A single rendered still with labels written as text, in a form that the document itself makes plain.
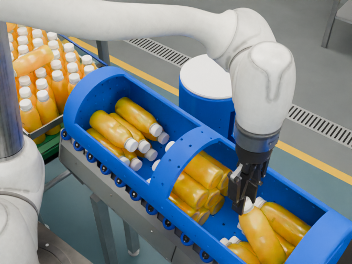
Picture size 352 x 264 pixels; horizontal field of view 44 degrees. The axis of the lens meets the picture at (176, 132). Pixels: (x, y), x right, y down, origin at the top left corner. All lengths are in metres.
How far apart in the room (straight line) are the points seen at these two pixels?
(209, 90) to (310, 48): 2.28
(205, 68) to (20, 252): 1.05
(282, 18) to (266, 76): 3.45
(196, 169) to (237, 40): 0.46
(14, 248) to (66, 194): 1.72
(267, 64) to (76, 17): 0.31
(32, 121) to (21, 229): 0.70
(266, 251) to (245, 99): 0.45
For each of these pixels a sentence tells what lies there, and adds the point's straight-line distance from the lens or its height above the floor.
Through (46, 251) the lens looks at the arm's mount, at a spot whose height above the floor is 1.06.
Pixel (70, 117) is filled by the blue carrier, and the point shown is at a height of 1.15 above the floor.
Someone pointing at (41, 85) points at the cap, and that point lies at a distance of 1.65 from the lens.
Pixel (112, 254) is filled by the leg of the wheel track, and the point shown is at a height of 0.18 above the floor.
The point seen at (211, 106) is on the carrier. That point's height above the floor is 1.00.
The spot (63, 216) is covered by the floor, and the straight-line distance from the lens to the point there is 2.58.
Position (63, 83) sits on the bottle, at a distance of 1.69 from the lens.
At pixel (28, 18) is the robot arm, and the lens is 0.66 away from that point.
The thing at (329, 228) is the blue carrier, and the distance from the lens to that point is 1.06.
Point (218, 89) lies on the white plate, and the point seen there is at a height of 1.04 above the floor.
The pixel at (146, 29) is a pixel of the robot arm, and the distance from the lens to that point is 0.74.
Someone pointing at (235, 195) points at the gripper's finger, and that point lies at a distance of 0.95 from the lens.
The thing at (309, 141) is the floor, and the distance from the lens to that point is 2.99.
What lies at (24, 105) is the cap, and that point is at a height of 1.08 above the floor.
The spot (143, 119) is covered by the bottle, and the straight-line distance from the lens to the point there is 1.39.
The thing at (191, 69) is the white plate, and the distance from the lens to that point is 1.72.
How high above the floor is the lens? 2.08
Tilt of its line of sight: 45 degrees down
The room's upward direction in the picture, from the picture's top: straight up
